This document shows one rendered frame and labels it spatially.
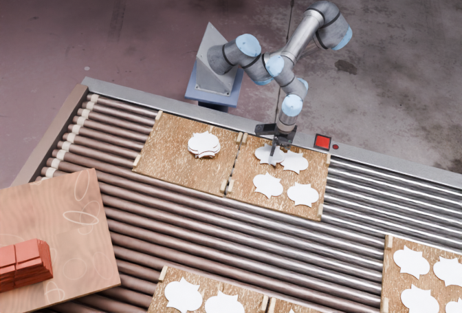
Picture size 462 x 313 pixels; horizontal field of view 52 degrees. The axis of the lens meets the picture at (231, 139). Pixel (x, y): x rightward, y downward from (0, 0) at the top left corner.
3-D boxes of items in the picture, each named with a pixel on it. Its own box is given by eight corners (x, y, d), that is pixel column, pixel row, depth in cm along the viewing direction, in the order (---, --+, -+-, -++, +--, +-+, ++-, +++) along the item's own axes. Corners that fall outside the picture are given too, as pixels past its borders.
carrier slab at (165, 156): (160, 113, 228) (160, 111, 227) (243, 136, 225) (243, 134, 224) (131, 172, 208) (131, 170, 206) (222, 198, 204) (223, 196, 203)
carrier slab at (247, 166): (243, 135, 225) (244, 133, 224) (329, 157, 222) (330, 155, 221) (225, 197, 204) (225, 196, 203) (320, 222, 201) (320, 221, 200)
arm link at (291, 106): (306, 95, 188) (300, 111, 183) (299, 113, 197) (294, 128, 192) (287, 89, 189) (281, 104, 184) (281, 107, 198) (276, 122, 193)
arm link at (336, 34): (241, 56, 239) (339, 3, 210) (258, 77, 246) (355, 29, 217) (237, 70, 231) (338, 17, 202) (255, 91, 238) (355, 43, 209)
